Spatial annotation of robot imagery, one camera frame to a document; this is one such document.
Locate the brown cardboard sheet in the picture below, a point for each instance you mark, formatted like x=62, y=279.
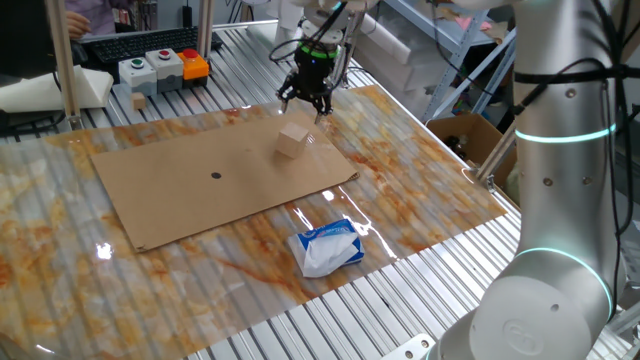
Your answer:
x=225, y=210

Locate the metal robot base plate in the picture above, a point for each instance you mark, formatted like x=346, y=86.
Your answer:
x=410, y=350

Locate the marble pattern plastic sheet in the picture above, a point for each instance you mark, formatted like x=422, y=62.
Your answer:
x=75, y=290

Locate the black keyboard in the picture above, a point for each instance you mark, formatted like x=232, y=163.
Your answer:
x=150, y=42

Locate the white pedestal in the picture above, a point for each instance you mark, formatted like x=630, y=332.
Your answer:
x=286, y=32

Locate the black power adapter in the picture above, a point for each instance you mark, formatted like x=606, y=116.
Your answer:
x=187, y=15

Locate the person's hand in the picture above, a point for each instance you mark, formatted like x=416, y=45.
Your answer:
x=79, y=25

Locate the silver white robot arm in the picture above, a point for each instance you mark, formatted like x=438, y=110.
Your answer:
x=560, y=200

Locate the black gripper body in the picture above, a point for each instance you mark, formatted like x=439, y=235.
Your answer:
x=314, y=75

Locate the grey box green button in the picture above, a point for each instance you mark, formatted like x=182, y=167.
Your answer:
x=137, y=75

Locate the orange emergency stop box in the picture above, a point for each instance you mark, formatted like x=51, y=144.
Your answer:
x=195, y=70

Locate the open cardboard box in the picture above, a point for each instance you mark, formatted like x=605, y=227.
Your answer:
x=470, y=135

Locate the grey box red button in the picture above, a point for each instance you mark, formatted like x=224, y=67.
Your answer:
x=167, y=70

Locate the blue white tissue pack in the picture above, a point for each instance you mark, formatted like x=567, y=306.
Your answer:
x=325, y=250

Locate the blue grey metal shelf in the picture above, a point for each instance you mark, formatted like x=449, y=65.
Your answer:
x=452, y=80

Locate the small brown wooden block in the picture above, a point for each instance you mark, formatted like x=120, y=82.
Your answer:
x=138, y=101

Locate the black monitor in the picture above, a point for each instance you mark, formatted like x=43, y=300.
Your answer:
x=25, y=40

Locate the olive green bag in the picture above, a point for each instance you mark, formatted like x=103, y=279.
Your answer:
x=510, y=190

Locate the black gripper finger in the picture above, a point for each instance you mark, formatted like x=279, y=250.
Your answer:
x=324, y=104
x=286, y=92

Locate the pale wooden cube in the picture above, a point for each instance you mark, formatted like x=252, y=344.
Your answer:
x=292, y=142

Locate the white foam slab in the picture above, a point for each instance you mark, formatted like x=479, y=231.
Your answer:
x=30, y=95

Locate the aluminium frame post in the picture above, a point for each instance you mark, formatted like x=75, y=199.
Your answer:
x=205, y=25
x=62, y=60
x=495, y=157

